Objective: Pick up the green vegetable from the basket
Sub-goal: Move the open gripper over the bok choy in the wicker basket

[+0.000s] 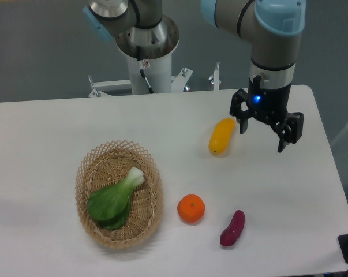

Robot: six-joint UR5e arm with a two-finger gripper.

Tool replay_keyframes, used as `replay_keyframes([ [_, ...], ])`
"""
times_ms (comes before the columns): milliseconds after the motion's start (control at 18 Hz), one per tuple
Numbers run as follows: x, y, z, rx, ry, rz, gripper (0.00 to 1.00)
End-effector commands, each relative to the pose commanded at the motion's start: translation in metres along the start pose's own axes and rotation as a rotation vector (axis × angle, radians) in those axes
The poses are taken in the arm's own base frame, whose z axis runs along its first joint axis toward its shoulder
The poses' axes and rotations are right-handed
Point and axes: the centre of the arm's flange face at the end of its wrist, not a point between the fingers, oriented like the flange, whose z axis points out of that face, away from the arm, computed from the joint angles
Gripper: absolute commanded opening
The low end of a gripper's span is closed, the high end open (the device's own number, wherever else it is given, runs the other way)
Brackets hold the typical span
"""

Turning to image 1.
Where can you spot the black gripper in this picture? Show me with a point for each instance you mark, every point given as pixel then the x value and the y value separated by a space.
pixel 269 106

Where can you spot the green bok choy vegetable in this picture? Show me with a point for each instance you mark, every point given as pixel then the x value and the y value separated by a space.
pixel 110 206

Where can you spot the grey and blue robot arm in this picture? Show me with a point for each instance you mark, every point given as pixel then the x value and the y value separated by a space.
pixel 148 38

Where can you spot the woven bamboo basket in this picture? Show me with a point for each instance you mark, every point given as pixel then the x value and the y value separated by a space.
pixel 106 165

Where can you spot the yellow mango fruit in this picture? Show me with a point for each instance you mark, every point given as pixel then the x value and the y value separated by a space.
pixel 221 136

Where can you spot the orange tangerine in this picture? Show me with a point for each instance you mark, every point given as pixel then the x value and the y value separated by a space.
pixel 191 208

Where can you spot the purple sweet potato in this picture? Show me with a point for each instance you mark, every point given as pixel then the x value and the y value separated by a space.
pixel 233 231

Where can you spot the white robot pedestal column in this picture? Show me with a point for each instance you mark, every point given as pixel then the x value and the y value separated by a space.
pixel 153 72

